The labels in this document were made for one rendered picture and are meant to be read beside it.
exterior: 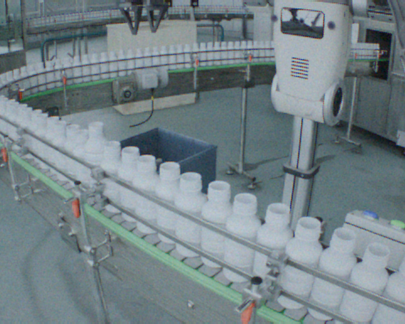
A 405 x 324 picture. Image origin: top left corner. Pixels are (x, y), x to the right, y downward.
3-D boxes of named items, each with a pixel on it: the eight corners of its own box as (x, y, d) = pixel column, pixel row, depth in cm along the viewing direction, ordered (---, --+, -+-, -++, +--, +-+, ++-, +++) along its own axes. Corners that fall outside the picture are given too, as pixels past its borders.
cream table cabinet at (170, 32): (175, 94, 583) (175, 19, 534) (197, 103, 535) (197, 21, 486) (108, 105, 530) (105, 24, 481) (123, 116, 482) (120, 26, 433)
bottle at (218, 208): (230, 251, 75) (234, 177, 68) (233, 269, 70) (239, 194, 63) (200, 251, 75) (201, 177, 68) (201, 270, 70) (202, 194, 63)
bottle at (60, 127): (64, 184, 99) (56, 128, 93) (54, 178, 103) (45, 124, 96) (81, 177, 104) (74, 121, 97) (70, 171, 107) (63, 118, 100)
